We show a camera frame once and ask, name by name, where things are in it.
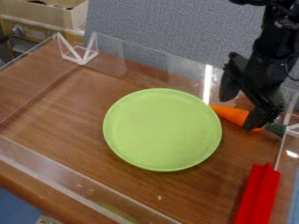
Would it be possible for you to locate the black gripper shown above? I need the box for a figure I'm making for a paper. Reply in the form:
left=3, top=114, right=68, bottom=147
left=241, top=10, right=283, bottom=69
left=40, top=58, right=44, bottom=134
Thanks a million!
left=219, top=47, right=298, bottom=131

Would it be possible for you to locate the orange toy carrot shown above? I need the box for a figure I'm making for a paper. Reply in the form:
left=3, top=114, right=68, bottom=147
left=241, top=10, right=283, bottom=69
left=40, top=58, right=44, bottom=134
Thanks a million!
left=209, top=104, right=287, bottom=138

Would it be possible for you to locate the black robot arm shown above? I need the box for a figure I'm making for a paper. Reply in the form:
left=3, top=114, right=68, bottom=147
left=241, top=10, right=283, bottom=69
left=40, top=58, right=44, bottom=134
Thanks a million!
left=219, top=0, right=299, bottom=131

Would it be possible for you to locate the green round plate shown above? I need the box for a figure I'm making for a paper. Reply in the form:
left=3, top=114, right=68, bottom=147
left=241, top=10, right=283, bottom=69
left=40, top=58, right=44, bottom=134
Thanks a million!
left=103, top=88, right=221, bottom=172

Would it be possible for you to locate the cardboard box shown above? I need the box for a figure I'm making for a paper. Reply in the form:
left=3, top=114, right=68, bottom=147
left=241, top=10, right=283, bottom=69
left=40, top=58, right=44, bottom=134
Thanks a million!
left=0, top=0, right=89, bottom=30

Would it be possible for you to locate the clear acrylic tray wall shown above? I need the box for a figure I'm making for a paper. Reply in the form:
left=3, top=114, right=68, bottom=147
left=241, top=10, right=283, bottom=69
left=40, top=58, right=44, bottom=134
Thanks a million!
left=0, top=34, right=299, bottom=224

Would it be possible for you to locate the red plastic bracket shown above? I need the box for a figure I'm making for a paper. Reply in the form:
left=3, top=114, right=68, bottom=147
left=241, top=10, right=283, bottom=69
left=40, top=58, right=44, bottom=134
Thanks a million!
left=233, top=163, right=280, bottom=224

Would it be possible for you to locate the clear acrylic triangle bracket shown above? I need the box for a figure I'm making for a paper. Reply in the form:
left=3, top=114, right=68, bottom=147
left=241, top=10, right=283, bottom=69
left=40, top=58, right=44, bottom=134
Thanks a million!
left=56, top=33, right=99, bottom=65

